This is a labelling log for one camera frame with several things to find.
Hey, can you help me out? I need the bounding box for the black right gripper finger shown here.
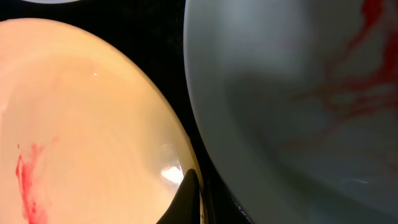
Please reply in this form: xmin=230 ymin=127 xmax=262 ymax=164
xmin=157 ymin=169 xmax=200 ymax=224

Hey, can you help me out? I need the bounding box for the yellow plate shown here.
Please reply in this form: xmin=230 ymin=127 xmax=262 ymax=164
xmin=1 ymin=18 xmax=198 ymax=223

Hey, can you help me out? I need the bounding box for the pale green plate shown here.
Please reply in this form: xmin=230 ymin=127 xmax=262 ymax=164
xmin=183 ymin=0 xmax=397 ymax=223

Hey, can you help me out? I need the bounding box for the light blue plate with stain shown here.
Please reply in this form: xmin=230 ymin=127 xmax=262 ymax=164
xmin=22 ymin=0 xmax=81 ymax=4

